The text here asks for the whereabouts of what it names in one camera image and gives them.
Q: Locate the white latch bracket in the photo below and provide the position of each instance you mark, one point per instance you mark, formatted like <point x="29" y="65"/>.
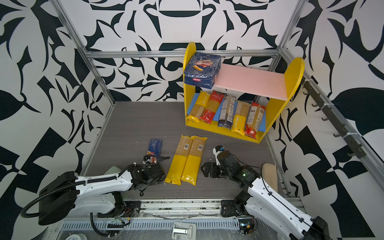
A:
<point x="184" y="231"/>

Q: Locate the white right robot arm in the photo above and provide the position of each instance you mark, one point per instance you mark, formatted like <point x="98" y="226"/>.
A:
<point x="259" y="200"/>

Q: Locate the white clock left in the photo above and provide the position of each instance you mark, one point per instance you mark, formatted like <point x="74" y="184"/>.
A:
<point x="77" y="237"/>

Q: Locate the yellow spaghetti bag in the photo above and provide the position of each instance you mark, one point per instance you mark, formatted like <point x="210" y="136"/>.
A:
<point x="179" y="160"/>
<point x="240" y="118"/>
<point x="193" y="163"/>
<point x="198" y="106"/>

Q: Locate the yellow spaghetti bag back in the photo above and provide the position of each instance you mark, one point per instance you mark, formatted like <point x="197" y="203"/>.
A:
<point x="193" y="163"/>

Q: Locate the yellow pink blue shelf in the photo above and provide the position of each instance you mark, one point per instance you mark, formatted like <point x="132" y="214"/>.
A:
<point x="279" y="88"/>

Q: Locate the clear white label spaghetti bag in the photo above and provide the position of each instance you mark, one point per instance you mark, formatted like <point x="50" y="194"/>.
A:
<point x="227" y="112"/>

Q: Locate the beige pad right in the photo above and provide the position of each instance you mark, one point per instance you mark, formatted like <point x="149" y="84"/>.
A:
<point x="270" y="175"/>

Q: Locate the long red spaghetti bag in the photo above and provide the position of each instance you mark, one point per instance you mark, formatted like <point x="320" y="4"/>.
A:
<point x="212" y="107"/>

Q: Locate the yellow spaghetti bag front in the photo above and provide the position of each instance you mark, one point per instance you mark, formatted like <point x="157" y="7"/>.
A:
<point x="240" y="118"/>

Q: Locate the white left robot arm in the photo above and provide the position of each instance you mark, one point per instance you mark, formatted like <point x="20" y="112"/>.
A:
<point x="69" y="195"/>

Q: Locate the small red spaghetti bag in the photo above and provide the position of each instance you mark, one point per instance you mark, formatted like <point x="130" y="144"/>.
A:
<point x="254" y="120"/>

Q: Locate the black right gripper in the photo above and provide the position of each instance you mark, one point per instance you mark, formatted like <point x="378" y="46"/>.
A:
<point x="214" y="166"/>

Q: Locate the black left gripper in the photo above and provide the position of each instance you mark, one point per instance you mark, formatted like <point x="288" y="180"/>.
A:
<point x="160" y="181"/>

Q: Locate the white cable duct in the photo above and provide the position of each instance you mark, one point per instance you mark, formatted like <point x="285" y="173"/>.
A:
<point x="145" y="224"/>

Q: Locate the blue Barilla pasta box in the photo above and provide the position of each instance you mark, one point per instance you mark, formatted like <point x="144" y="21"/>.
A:
<point x="202" y="70"/>

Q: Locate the green pad left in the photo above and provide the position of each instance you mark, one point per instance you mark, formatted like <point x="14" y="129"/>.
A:
<point x="113" y="170"/>

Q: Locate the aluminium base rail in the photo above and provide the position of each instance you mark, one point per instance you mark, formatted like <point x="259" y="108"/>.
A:
<point x="180" y="207"/>

